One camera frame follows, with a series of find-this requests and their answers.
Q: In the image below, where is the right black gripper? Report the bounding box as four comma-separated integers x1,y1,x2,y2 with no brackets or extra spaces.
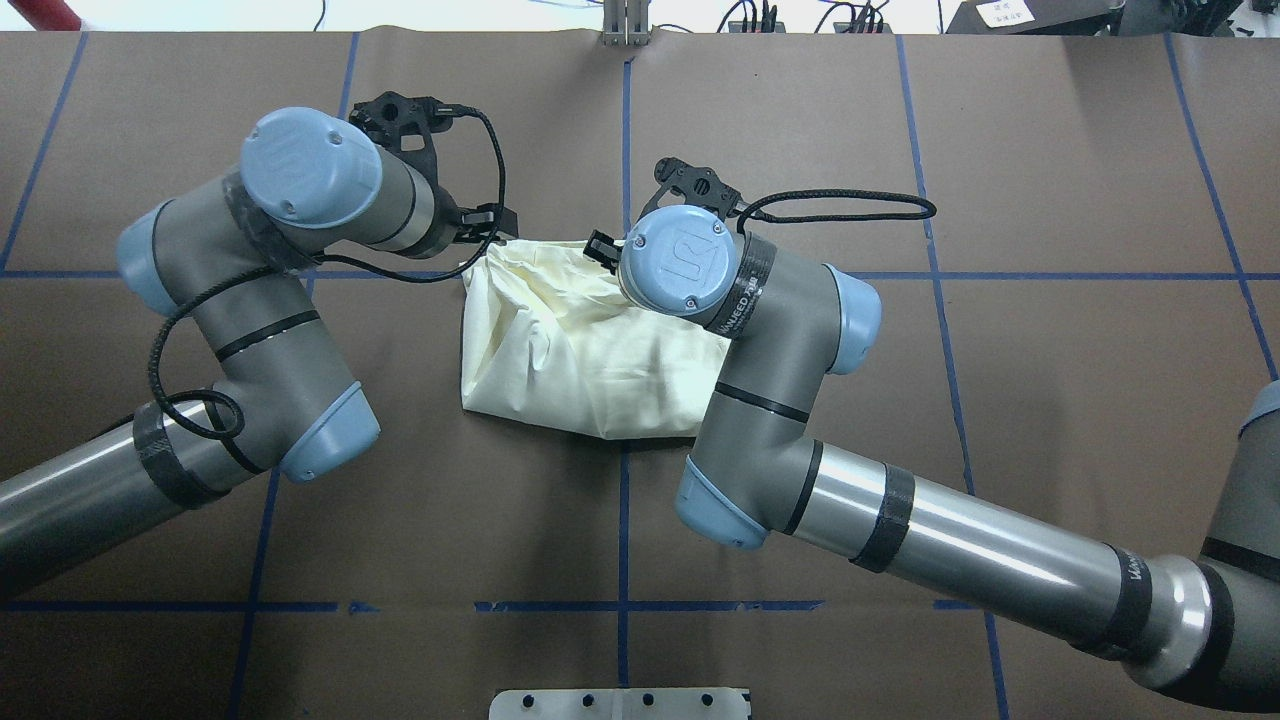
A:
585,158,746,273

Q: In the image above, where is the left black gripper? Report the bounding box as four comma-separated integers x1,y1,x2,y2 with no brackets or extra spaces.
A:
348,91,518,259

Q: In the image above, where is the cream long-sleeve cat T-shirt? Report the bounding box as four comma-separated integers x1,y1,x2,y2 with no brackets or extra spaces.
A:
460,240,730,439

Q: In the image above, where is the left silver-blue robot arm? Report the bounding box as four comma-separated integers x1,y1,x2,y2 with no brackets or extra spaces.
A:
1,91,516,600

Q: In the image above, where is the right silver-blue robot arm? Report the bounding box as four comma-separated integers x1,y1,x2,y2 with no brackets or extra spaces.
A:
617,169,1277,719

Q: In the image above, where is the red cylinder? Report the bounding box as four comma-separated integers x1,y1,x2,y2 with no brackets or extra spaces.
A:
8,0,84,32

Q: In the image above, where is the black box with label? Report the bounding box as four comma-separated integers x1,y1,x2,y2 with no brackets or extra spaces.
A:
943,1,1126,36

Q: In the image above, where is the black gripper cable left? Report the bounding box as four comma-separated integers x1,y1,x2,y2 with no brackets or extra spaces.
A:
147,102,509,441

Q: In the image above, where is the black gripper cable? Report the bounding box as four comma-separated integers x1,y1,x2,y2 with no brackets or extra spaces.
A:
735,190,937,225
147,102,509,441

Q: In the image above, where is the aluminium frame post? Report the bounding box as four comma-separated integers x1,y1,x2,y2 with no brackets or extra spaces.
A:
599,0,652,47

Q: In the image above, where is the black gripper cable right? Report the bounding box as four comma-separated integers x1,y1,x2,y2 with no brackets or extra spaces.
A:
735,190,937,225

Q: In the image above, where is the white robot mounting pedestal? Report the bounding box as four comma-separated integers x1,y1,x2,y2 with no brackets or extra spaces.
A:
488,687,754,719

